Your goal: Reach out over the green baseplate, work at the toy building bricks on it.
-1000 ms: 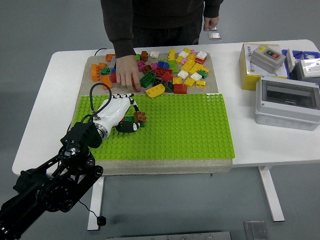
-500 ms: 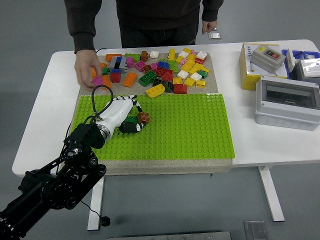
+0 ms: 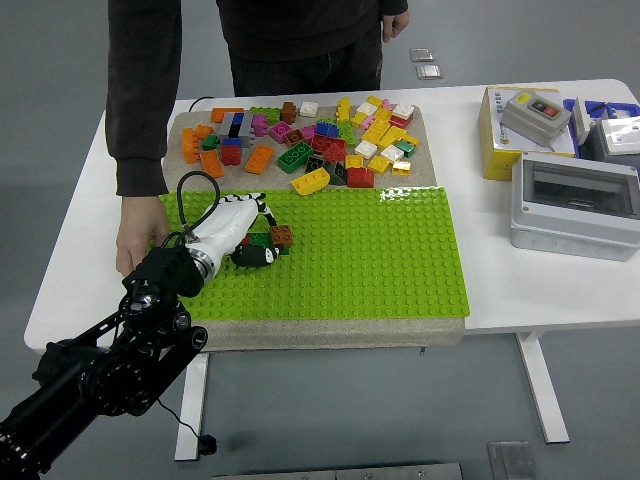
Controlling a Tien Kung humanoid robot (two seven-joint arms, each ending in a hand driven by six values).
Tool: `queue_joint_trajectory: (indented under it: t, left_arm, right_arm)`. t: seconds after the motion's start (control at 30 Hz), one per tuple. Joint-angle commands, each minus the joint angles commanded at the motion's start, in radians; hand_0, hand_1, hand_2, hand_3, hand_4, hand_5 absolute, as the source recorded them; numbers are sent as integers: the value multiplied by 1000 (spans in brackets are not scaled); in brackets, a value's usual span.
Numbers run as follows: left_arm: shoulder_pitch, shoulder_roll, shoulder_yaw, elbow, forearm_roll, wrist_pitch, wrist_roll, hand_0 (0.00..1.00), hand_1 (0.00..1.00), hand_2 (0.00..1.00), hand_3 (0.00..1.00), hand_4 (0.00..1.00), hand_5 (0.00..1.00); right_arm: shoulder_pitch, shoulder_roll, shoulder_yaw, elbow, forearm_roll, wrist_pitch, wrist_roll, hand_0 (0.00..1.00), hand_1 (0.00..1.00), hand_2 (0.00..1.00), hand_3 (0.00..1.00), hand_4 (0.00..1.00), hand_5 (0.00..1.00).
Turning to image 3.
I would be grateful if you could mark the person's right hand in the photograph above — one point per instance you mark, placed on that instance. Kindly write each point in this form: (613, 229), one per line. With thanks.
(137, 225)

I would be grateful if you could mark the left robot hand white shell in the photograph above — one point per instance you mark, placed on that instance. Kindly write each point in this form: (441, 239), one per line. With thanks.
(227, 225)

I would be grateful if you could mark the person's left hand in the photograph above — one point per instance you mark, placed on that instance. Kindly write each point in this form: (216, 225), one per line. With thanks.
(395, 25)

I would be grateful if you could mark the red long toy brick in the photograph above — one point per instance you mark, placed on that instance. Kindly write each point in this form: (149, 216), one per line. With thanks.
(244, 239)
(320, 142)

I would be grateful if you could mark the brown square toy brick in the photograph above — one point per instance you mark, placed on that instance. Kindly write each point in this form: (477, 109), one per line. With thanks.
(281, 235)
(294, 136)

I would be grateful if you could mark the blue and red brick stack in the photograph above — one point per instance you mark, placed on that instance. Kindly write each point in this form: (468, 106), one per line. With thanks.
(231, 151)

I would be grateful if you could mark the green studded baseplate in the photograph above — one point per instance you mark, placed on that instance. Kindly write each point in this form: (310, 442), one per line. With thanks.
(350, 260)

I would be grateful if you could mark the red square toy brick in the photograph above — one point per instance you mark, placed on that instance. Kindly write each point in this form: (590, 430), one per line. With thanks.
(335, 152)

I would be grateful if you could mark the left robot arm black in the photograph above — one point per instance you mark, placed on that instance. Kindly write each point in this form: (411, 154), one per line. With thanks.
(165, 272)

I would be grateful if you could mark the person's left forearm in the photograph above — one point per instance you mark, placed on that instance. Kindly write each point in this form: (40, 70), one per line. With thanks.
(392, 6)

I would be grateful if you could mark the person's right forearm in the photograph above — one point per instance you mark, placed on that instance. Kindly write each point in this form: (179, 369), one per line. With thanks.
(142, 150)

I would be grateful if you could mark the dark green long toy brick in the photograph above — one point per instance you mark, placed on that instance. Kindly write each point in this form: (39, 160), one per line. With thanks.
(260, 239)
(295, 156)

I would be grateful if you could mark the orange long toy brick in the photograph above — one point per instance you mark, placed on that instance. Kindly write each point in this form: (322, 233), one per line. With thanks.
(190, 146)
(212, 164)
(259, 159)
(222, 114)

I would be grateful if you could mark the small pink toy brick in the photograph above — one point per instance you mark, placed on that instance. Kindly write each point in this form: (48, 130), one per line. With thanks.
(369, 122)
(386, 104)

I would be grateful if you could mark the small dark green toy brick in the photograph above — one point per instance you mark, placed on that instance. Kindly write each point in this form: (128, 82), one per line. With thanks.
(211, 141)
(406, 149)

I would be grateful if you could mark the white toy brick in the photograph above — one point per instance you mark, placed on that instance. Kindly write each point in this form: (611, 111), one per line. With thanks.
(391, 152)
(366, 108)
(308, 109)
(366, 148)
(403, 110)

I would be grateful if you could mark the yellow curved toy brick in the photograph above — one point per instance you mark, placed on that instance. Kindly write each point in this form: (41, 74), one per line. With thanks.
(310, 181)

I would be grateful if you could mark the orange short toy brick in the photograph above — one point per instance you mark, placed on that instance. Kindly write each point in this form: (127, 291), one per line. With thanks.
(203, 131)

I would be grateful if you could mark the yellow tall toy brick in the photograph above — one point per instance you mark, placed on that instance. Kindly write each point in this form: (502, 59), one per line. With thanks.
(343, 109)

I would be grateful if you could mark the magenta square toy brick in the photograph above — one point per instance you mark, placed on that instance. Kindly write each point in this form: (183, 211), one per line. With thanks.
(280, 131)
(309, 132)
(260, 124)

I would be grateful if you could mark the black square toy brick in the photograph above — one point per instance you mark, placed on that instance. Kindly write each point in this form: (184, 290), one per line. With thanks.
(315, 164)

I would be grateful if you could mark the lime green long toy brick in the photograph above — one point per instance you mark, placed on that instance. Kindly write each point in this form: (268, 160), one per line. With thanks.
(270, 114)

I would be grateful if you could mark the blue toy brick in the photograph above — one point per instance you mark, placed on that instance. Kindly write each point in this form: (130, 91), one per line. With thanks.
(327, 129)

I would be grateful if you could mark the dark grey sloped toy brick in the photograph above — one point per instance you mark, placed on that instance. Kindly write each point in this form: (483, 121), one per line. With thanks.
(340, 172)

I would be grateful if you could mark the brown tall toy brick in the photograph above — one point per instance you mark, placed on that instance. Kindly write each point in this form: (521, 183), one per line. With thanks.
(288, 112)

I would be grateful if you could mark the clear yellow toy brick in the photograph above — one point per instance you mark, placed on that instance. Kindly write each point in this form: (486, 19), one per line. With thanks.
(401, 167)

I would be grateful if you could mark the small metal floor plate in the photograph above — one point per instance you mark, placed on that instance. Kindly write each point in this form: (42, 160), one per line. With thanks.
(421, 54)
(429, 71)

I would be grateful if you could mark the person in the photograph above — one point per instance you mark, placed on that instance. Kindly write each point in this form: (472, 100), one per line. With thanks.
(300, 30)

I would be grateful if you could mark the grey blue black brick stack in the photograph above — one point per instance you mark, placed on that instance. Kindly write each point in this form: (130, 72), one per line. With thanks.
(235, 125)

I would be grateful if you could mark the grey-brown foam mat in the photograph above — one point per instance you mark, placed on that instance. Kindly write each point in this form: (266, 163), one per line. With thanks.
(300, 332)

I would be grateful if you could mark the yellow cardboard box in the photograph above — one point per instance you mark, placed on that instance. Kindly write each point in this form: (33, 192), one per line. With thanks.
(495, 160)

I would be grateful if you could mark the white table leg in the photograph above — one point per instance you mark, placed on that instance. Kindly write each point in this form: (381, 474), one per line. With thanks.
(192, 405)
(542, 385)

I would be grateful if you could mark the blue plastic bin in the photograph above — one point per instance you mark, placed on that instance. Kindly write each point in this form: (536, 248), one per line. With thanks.
(597, 106)

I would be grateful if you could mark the grey box white lid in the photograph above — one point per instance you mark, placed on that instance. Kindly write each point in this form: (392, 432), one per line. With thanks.
(620, 140)

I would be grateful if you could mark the grey push-button switch box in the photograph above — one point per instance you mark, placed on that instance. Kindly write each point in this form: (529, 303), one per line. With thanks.
(535, 117)

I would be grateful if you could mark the white switch panel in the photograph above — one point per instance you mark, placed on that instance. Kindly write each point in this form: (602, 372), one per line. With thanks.
(580, 120)

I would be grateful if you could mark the large grey enclosure box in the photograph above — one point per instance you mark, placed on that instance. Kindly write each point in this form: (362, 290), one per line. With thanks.
(575, 210)

